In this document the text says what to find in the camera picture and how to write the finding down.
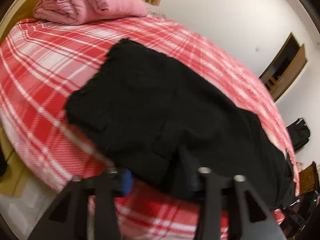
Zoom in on dark wooden cabinet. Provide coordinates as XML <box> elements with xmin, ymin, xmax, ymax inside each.
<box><xmin>280</xmin><ymin>162</ymin><xmax>319</xmax><ymax>239</ymax></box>

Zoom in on pink patterned cloth pile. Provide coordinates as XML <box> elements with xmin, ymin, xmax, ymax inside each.
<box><xmin>297</xmin><ymin>162</ymin><xmax>303</xmax><ymax>172</ymax></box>

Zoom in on black backpack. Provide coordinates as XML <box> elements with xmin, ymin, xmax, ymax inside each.
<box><xmin>287</xmin><ymin>118</ymin><xmax>311</xmax><ymax>152</ymax></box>

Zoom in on pink folded quilt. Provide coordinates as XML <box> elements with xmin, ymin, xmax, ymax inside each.
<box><xmin>33</xmin><ymin>0</ymin><xmax>148</xmax><ymax>25</ymax></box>

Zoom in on cream wooden headboard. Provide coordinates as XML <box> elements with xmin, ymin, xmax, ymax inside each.
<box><xmin>0</xmin><ymin>0</ymin><xmax>147</xmax><ymax>198</ymax></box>

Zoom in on red plaid bed sheet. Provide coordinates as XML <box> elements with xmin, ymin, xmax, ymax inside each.
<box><xmin>1</xmin><ymin>16</ymin><xmax>299</xmax><ymax>239</ymax></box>

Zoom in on black pants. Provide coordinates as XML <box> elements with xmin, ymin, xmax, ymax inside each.
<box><xmin>65</xmin><ymin>38</ymin><xmax>296</xmax><ymax>210</ymax></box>

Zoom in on brown wooden door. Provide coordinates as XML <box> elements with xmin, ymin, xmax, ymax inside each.
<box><xmin>259</xmin><ymin>33</ymin><xmax>308</xmax><ymax>101</ymax></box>

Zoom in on striped grey pillow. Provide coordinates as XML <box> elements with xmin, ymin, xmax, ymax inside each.
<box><xmin>144</xmin><ymin>3</ymin><xmax>167</xmax><ymax>18</ymax></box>

